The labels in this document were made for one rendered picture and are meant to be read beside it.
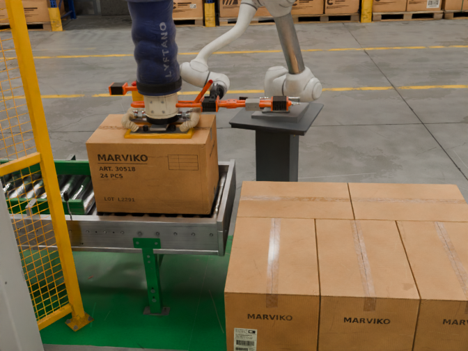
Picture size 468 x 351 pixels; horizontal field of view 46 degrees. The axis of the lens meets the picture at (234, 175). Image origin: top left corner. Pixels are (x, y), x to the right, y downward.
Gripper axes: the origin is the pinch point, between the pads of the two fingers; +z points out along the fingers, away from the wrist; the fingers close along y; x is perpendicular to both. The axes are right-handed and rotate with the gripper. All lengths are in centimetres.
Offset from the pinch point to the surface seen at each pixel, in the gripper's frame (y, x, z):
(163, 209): 51, 25, 20
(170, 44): -30.7, 18.1, 4.8
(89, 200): 54, 70, 7
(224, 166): 49, -1, -30
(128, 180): 34, 42, 20
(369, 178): 106, -103, -132
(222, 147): 105, 20, -187
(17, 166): 11, 79, 55
